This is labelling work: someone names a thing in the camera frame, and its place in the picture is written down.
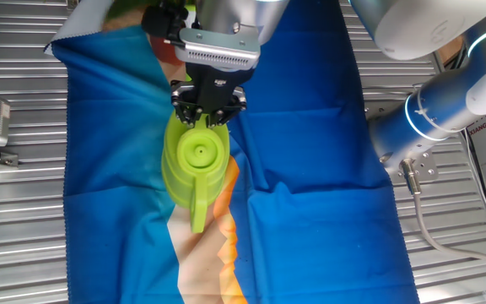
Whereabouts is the blue printed cloth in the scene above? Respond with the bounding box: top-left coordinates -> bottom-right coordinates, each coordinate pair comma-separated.
43,0 -> 421,304

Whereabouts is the potted anthurium plant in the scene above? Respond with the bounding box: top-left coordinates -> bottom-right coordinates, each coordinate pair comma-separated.
101,0 -> 185,68

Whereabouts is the green plastic watering can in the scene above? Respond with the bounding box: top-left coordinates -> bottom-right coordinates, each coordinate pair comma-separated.
161,73 -> 231,234

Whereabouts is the white cable tie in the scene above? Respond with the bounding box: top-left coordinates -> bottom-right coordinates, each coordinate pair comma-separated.
413,88 -> 453,134

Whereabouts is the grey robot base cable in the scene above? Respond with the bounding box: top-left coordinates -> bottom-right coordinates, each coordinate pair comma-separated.
398,158 -> 486,278

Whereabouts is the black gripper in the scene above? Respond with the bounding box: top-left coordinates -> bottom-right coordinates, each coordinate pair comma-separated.
170,62 -> 255,128

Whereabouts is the black foam ball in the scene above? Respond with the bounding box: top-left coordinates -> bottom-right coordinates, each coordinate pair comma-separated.
141,3 -> 175,38

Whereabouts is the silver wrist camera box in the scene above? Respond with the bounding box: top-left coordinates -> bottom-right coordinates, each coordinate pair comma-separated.
174,24 -> 262,72

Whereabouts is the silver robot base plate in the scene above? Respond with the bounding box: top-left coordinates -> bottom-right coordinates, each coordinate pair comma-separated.
380,147 -> 439,186

